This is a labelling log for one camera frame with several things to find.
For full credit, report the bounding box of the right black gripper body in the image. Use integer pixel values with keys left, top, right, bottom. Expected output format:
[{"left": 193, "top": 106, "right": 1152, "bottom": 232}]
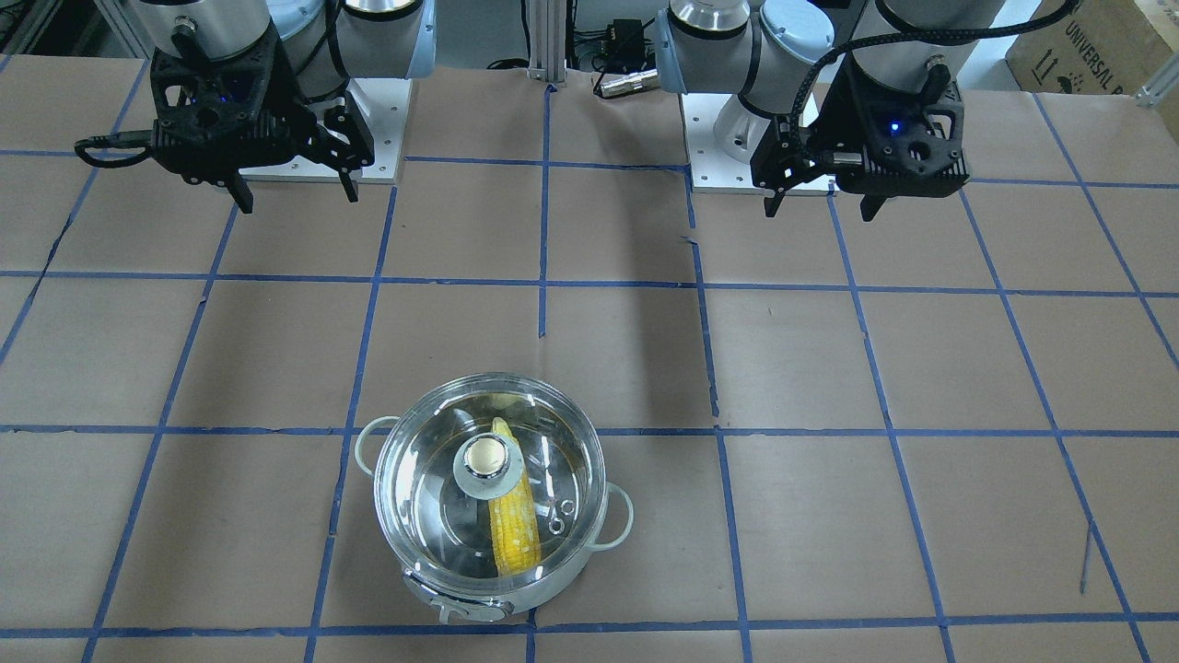
[{"left": 150, "top": 27, "right": 375, "bottom": 185}]

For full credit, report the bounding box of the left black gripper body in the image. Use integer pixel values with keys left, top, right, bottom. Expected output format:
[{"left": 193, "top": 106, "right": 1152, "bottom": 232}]
[{"left": 751, "top": 60, "right": 970, "bottom": 201}]

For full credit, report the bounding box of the glass pot lid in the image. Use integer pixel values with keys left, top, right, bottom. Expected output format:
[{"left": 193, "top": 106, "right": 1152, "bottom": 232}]
[{"left": 373, "top": 370, "right": 607, "bottom": 590}]

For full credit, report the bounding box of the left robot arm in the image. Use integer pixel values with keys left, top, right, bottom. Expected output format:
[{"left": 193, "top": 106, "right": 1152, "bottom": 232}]
[{"left": 654, "top": 1, "right": 1003, "bottom": 221}]

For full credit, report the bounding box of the pale green steel pot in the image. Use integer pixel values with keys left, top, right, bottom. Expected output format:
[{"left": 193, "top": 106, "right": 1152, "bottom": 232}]
[{"left": 355, "top": 370, "right": 635, "bottom": 625}]

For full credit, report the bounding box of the black power adapter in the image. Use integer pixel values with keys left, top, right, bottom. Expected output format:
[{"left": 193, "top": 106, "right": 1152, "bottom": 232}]
[{"left": 602, "top": 18, "right": 651, "bottom": 63}]

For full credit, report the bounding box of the aluminium frame post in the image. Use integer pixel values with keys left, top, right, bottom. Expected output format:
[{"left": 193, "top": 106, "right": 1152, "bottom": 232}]
[{"left": 525, "top": 0, "right": 571, "bottom": 88}]

